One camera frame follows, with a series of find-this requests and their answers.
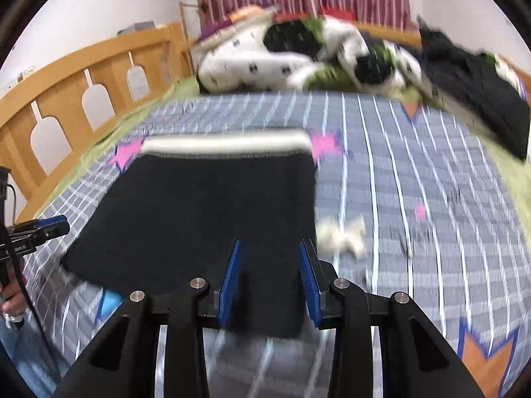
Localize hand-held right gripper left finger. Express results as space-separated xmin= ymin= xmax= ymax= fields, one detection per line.
xmin=52 ymin=238 xmax=244 ymax=398

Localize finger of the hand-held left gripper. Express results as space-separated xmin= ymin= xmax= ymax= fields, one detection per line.
xmin=8 ymin=220 xmax=71 ymax=254
xmin=10 ymin=215 xmax=68 ymax=233

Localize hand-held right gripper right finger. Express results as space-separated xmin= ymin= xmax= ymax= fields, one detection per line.
xmin=298 ymin=238 xmax=486 ymax=398

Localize black pants with white waistband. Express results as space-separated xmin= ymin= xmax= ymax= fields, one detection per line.
xmin=60 ymin=129 xmax=321 ymax=339

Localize person's left hand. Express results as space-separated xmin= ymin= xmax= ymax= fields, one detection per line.
xmin=0 ymin=288 xmax=31 ymax=329

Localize white crumpled cloth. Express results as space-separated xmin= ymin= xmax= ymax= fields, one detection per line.
xmin=316 ymin=214 xmax=368 ymax=256

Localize grey checked star blanket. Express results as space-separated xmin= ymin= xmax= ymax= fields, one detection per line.
xmin=21 ymin=90 xmax=531 ymax=398

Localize person's blue jeans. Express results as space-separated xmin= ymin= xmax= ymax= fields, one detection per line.
xmin=0 ymin=318 xmax=72 ymax=396

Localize grey box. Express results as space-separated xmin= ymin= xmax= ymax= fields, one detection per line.
xmin=117 ymin=21 xmax=157 ymax=36

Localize white floral quilt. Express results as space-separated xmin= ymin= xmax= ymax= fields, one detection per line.
xmin=193 ymin=6 xmax=424 ymax=94

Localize black garment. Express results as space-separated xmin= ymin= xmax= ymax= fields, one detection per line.
xmin=416 ymin=16 xmax=531 ymax=162

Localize purple and white pillow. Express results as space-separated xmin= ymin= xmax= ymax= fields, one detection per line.
xmin=198 ymin=5 xmax=283 ymax=43

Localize red object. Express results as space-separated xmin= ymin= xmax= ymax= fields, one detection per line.
xmin=319 ymin=6 xmax=356 ymax=22

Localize black cable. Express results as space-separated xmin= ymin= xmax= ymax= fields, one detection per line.
xmin=0 ymin=182 xmax=56 ymax=387

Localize wooden bed frame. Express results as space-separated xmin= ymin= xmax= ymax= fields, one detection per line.
xmin=0 ymin=2 xmax=424 ymax=216

